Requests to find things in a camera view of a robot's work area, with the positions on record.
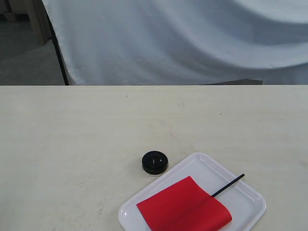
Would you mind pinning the red flag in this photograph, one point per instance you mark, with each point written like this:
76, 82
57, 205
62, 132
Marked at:
185, 206

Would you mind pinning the black round flag base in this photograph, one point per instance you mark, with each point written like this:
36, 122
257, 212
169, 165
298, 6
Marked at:
154, 162

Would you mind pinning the white backdrop cloth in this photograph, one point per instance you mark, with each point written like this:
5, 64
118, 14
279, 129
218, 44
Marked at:
182, 42

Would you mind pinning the white plastic tray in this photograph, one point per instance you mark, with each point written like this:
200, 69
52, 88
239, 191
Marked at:
245, 204

